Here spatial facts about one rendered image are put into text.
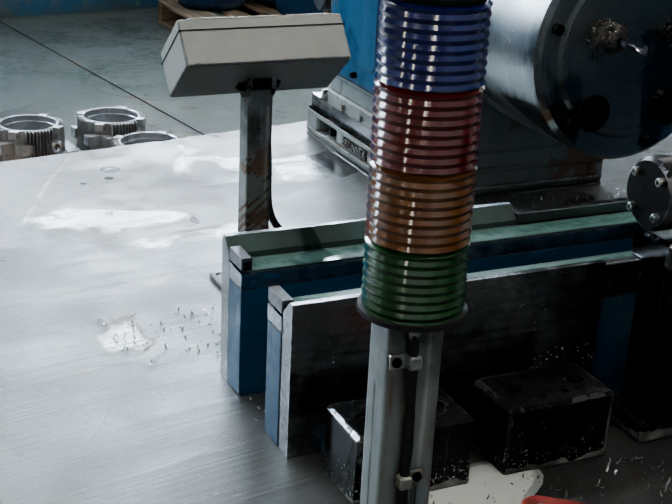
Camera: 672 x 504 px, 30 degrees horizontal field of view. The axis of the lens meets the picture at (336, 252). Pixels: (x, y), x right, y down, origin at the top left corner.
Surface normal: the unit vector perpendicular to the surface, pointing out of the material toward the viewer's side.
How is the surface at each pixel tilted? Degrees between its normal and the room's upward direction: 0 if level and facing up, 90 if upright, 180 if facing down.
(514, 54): 92
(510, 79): 107
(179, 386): 0
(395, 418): 90
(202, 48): 51
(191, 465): 0
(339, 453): 90
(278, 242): 45
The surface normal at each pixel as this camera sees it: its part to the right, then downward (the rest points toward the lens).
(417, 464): 0.41, 0.36
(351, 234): 0.32, -0.40
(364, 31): -0.91, 0.11
